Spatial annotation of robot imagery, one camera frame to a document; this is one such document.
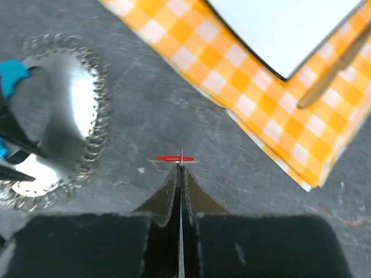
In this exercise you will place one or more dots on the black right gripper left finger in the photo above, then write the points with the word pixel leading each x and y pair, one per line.
pixel 157 232

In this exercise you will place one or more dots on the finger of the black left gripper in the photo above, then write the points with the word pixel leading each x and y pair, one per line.
pixel 17 172
pixel 12 132

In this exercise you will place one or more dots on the metal key organizer blue handle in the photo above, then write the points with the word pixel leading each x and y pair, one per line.
pixel 77 131

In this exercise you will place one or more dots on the white square plate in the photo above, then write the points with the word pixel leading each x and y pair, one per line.
pixel 283 35

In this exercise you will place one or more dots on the orange white checkered cloth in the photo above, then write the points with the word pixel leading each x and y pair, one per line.
pixel 305 143

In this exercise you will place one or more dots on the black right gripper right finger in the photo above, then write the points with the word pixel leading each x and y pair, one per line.
pixel 206 230

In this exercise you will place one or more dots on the gold knife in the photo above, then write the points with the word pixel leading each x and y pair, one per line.
pixel 340 64

